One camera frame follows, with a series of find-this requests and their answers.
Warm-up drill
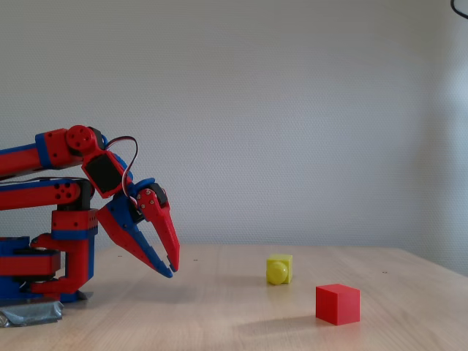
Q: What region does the red cube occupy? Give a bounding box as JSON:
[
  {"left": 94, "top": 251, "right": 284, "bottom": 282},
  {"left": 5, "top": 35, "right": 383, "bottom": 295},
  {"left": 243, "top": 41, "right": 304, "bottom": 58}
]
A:
[{"left": 315, "top": 283, "right": 361, "bottom": 326}]

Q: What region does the red and blue robot base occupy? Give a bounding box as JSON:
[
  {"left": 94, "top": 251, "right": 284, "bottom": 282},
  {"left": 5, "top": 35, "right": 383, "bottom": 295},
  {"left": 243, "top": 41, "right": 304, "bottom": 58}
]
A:
[{"left": 0, "top": 235, "right": 62, "bottom": 306}]

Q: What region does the yellow cube with ball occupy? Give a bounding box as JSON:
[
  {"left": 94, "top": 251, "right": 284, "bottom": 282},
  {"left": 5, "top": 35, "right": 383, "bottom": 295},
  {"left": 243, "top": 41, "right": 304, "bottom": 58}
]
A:
[{"left": 265, "top": 253, "right": 294, "bottom": 287}]

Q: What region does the gripper servo wire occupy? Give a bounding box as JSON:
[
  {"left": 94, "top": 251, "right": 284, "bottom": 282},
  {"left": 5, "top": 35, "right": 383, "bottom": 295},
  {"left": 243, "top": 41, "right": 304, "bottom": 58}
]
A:
[{"left": 105, "top": 135, "right": 140, "bottom": 200}]

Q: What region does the elbow servo wire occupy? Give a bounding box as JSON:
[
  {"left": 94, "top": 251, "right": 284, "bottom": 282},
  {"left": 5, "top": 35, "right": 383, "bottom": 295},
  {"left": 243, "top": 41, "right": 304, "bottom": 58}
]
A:
[{"left": 0, "top": 176, "right": 91, "bottom": 191}]

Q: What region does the crumpled gray duct tape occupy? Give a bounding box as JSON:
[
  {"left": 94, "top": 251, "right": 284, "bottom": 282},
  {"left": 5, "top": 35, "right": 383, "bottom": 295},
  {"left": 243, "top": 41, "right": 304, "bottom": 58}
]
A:
[{"left": 0, "top": 298, "right": 64, "bottom": 328}]

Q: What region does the black hanging cable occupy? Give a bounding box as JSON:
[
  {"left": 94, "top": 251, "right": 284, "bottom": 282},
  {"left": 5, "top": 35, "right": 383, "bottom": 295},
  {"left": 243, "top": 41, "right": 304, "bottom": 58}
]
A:
[{"left": 450, "top": 0, "right": 468, "bottom": 20}]

